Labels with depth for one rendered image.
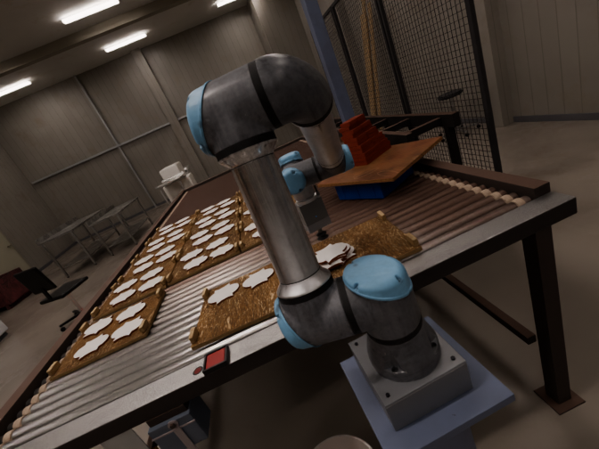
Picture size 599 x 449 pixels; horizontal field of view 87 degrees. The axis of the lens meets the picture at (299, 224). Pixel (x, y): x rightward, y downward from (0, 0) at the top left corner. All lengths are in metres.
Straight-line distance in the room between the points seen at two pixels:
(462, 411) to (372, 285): 0.32
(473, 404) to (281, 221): 0.51
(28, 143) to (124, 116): 3.11
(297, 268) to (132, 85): 12.27
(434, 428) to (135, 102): 12.42
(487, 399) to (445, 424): 0.10
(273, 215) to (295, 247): 0.07
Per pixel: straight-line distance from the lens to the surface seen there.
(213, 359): 1.06
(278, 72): 0.55
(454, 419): 0.76
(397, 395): 0.71
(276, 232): 0.56
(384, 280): 0.58
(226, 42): 12.64
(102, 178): 13.12
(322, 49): 2.88
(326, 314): 0.60
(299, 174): 0.88
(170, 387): 1.11
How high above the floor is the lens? 1.51
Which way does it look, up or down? 21 degrees down
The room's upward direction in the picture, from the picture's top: 24 degrees counter-clockwise
